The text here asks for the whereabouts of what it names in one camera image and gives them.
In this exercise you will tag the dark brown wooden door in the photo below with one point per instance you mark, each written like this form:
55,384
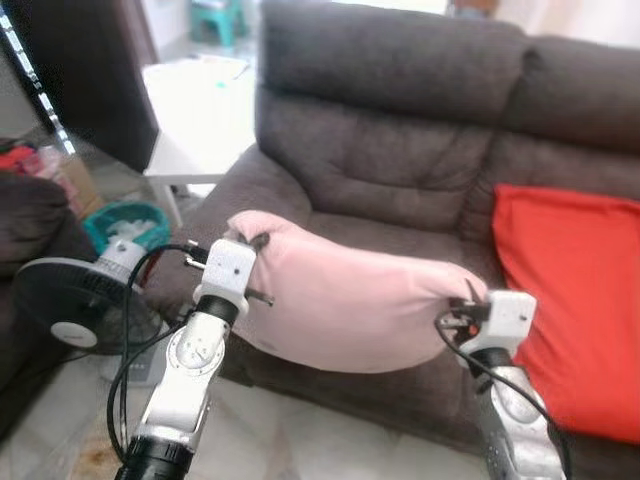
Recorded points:
90,70

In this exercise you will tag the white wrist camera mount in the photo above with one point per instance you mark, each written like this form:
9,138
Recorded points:
510,315
225,268

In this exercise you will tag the black and white floor fan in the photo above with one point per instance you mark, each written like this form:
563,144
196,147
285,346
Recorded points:
70,300

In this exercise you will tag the red bundle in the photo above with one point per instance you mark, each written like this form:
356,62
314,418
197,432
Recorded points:
15,158

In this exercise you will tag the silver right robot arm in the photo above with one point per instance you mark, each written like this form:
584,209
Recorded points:
515,420

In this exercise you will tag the black and white striped strip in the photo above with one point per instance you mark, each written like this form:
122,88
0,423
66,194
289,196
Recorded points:
35,85

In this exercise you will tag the teal plastic basket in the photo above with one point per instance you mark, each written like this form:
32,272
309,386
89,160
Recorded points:
100,232

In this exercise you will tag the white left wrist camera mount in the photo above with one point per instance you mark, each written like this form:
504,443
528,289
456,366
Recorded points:
225,268

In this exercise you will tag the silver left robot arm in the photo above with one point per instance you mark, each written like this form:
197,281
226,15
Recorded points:
190,380

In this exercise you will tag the dark grey-brown fabric sofa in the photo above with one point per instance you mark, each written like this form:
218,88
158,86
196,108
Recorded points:
400,150

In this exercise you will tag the white side table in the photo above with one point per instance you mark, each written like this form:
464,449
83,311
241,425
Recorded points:
200,130

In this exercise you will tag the green plastic stool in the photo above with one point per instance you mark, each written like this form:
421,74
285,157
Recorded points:
215,20

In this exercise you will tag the red pillow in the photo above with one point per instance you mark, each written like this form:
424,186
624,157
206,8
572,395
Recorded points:
570,300

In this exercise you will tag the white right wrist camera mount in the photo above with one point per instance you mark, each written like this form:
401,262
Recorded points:
510,315

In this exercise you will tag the brown cardboard box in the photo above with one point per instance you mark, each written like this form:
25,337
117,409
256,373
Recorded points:
80,185

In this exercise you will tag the pale pink pillow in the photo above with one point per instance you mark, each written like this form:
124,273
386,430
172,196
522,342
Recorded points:
350,300

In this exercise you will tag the white crumpled trash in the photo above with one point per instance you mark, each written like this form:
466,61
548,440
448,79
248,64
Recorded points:
130,226

